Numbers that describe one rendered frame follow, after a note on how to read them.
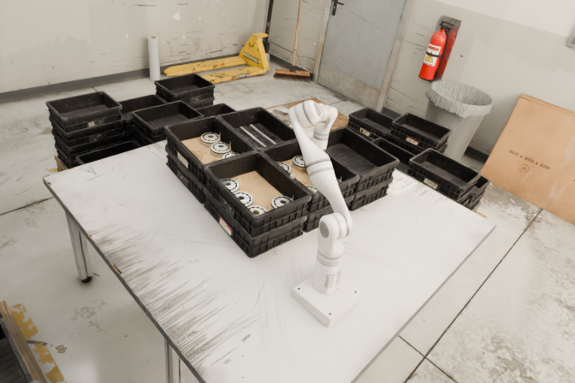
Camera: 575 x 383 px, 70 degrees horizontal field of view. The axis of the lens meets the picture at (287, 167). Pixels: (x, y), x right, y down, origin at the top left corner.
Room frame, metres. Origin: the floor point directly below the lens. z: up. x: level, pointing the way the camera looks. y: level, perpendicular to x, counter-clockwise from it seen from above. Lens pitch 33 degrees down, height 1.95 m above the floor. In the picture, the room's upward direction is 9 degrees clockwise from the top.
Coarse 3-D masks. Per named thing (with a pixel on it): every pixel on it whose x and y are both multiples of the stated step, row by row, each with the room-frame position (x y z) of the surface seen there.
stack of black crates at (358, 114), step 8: (360, 112) 3.36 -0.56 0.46; (368, 112) 3.44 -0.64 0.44; (376, 112) 3.38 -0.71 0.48; (352, 120) 3.21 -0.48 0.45; (360, 120) 3.16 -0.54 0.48; (368, 120) 3.41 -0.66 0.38; (376, 120) 3.37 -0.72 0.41; (384, 120) 3.32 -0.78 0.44; (392, 120) 3.28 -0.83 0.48; (352, 128) 3.19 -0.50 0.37; (360, 128) 3.14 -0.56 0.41; (368, 128) 3.10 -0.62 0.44; (376, 128) 3.04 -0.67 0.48; (384, 128) 3.28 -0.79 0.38; (368, 136) 3.08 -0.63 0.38; (376, 136) 3.04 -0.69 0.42; (384, 136) 3.00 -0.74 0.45
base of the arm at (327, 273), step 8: (320, 256) 1.06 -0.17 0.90; (320, 264) 1.06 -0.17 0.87; (328, 264) 1.05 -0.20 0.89; (336, 264) 1.05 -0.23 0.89; (320, 272) 1.05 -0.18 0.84; (328, 272) 1.04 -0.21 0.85; (336, 272) 1.06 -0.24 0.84; (312, 280) 1.09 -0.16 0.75; (320, 280) 1.05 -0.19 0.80; (328, 280) 1.04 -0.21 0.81; (336, 280) 1.06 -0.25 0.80; (320, 288) 1.04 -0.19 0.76; (328, 288) 1.03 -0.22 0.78; (336, 288) 1.07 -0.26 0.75
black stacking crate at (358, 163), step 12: (336, 132) 2.02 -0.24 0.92; (348, 132) 2.04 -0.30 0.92; (336, 144) 2.04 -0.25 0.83; (348, 144) 2.03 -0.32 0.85; (360, 144) 1.97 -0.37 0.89; (336, 156) 1.90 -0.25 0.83; (348, 156) 1.92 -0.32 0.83; (360, 156) 1.94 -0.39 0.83; (372, 156) 1.90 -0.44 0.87; (384, 156) 1.85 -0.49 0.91; (360, 168) 1.82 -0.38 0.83; (372, 168) 1.84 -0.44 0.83; (360, 180) 1.61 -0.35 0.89; (372, 180) 1.68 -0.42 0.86; (384, 180) 1.75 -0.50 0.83
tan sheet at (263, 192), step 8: (240, 176) 1.58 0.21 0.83; (248, 176) 1.59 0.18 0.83; (256, 176) 1.60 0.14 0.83; (240, 184) 1.52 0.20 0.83; (248, 184) 1.53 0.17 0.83; (256, 184) 1.53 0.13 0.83; (264, 184) 1.55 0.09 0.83; (248, 192) 1.46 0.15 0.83; (256, 192) 1.47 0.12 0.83; (264, 192) 1.48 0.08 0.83; (272, 192) 1.49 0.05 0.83; (256, 200) 1.42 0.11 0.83; (264, 200) 1.42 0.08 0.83; (264, 208) 1.37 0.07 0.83
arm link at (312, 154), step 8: (288, 112) 1.37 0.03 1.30; (296, 112) 1.35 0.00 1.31; (296, 120) 1.33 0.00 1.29; (304, 120) 1.33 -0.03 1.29; (296, 128) 1.32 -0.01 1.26; (304, 128) 1.35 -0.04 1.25; (296, 136) 1.31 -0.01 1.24; (304, 136) 1.31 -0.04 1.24; (304, 144) 1.27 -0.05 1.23; (312, 144) 1.28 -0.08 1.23; (304, 152) 1.26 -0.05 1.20; (312, 152) 1.25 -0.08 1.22; (320, 152) 1.25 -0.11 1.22; (304, 160) 1.26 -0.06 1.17; (312, 160) 1.22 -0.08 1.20; (320, 160) 1.22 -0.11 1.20; (328, 160) 1.24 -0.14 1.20
